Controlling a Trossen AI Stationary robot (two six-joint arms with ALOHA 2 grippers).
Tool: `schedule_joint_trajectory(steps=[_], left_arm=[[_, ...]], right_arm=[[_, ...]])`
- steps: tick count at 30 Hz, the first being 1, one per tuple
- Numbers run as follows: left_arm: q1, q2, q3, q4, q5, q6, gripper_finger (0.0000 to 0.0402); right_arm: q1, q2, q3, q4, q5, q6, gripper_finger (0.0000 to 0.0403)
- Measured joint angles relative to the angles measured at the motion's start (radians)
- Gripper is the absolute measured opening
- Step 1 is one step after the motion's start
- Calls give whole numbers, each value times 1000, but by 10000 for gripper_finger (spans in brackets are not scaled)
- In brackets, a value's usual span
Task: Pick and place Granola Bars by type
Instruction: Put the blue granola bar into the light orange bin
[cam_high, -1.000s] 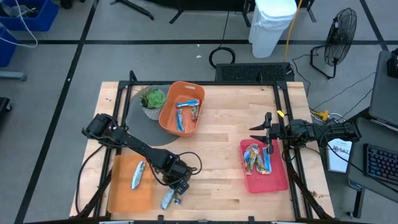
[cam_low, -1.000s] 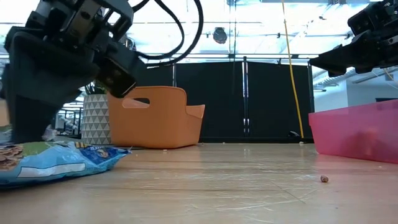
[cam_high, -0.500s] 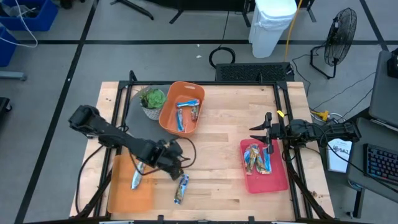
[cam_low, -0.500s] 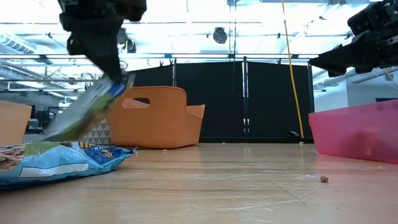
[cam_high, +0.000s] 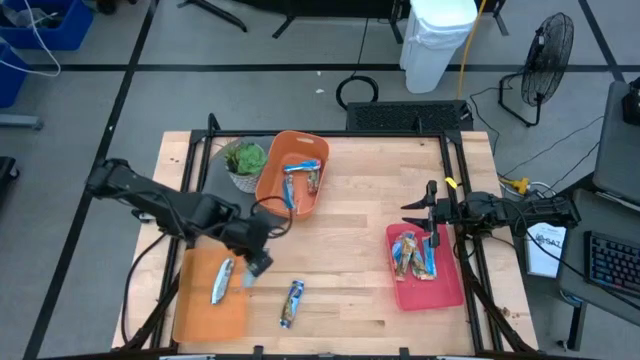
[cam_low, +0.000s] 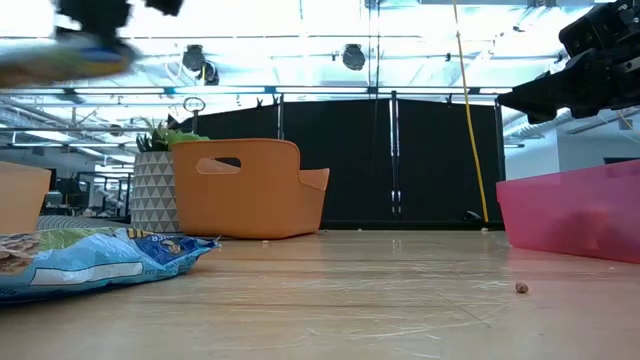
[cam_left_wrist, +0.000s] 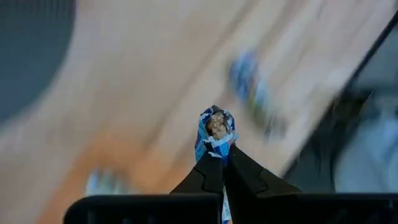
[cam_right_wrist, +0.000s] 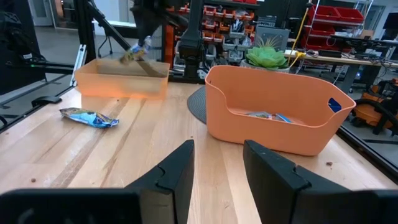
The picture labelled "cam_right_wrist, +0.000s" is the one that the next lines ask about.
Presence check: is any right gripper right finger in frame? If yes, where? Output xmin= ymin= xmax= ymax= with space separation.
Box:
xmin=243 ymin=139 xmax=354 ymax=224

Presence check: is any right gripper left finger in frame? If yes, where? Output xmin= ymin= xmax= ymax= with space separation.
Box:
xmin=124 ymin=139 xmax=195 ymax=224

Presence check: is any silver blue granola bar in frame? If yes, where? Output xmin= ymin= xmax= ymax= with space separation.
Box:
xmin=119 ymin=35 xmax=153 ymax=65

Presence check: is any orange basket with handle holes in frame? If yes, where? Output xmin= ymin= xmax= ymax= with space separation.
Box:
xmin=204 ymin=64 xmax=357 ymax=157

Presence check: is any blue granola bar red stripe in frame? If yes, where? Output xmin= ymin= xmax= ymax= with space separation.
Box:
xmin=273 ymin=113 xmax=295 ymax=124

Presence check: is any light blue granola bar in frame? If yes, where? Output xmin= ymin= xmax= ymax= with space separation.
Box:
xmin=245 ymin=111 xmax=274 ymax=121

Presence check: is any parts shelf with orange bins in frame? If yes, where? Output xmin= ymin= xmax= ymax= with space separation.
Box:
xmin=164 ymin=0 xmax=259 ymax=78

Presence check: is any grey round placemat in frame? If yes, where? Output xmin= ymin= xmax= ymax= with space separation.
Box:
xmin=186 ymin=85 xmax=208 ymax=125

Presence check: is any blue snack bags left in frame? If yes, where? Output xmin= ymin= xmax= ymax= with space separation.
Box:
xmin=58 ymin=107 xmax=121 ymax=129

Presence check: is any succulent in triangle-patterned pot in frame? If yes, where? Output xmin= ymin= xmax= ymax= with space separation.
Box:
xmin=239 ymin=35 xmax=292 ymax=74

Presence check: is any grey perforated box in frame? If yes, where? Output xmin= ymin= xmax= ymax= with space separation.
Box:
xmin=254 ymin=25 xmax=290 ymax=52

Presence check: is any orange shop vacuum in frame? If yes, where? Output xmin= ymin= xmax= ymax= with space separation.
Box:
xmin=354 ymin=79 xmax=398 ymax=136

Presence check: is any wooden workbench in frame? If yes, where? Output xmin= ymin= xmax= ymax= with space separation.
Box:
xmin=284 ymin=49 xmax=398 ymax=94

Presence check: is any rack with red bins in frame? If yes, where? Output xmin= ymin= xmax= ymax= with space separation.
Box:
xmin=306 ymin=4 xmax=365 ymax=54

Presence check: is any silver aluminium bracket strip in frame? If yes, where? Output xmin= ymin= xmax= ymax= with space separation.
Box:
xmin=70 ymin=43 xmax=88 ymax=88

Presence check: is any yellow cable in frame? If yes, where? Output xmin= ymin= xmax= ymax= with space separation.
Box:
xmin=287 ymin=6 xmax=310 ymax=68

